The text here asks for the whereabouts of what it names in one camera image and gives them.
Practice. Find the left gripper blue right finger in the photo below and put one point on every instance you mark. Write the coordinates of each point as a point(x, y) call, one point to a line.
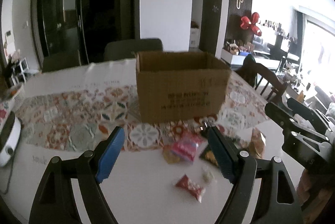
point(222, 152)

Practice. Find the brown cardboard box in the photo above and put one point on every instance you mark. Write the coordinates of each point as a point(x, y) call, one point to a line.
point(173, 86)

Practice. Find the dark double door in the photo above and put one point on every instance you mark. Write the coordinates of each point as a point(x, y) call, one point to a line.
point(83, 27)

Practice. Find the dark single door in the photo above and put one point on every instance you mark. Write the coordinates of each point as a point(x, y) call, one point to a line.
point(210, 25)

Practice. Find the orange snack under pink packet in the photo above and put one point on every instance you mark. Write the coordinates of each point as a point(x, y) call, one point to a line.
point(169, 156)

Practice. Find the right hand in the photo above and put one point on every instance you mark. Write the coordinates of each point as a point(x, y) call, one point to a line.
point(307, 187)

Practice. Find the dark chair behind table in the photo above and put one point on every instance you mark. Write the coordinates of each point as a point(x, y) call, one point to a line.
point(126, 49)

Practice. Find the patterned floral table mat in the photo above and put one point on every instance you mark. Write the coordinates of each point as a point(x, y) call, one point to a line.
point(79, 120)

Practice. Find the red white candy packet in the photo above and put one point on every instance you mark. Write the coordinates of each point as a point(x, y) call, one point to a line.
point(193, 188)

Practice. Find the red balloon dog decoration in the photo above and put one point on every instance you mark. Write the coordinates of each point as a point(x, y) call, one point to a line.
point(250, 24)

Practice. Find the small white candy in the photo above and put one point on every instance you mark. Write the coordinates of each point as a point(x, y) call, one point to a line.
point(207, 176)

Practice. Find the pink snack packet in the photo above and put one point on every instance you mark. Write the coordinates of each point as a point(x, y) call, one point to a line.
point(187, 147)

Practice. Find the white tv cabinet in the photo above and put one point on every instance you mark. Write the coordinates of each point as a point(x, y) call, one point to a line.
point(232, 60)

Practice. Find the white round appliance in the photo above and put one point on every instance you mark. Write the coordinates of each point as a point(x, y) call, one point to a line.
point(10, 135)

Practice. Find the wooden chair right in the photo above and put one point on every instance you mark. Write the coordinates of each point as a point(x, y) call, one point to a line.
point(253, 73)

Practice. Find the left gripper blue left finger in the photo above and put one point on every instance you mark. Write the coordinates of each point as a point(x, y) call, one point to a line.
point(109, 151)

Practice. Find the dark snack packet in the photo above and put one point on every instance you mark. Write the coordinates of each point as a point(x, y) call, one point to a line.
point(208, 156)

